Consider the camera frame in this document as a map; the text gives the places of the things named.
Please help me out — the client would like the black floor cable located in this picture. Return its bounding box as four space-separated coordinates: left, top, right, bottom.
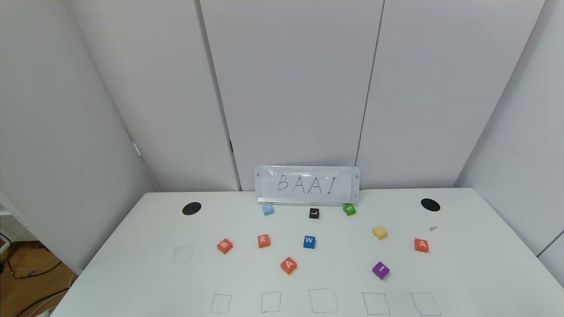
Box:
15 287 71 317
0 232 62 280

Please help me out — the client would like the clear sign holder BAAI paper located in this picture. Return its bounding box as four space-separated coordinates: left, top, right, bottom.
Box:
255 165 360 206

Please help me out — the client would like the white shelf frame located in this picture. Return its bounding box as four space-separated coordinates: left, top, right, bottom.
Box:
0 190 45 247

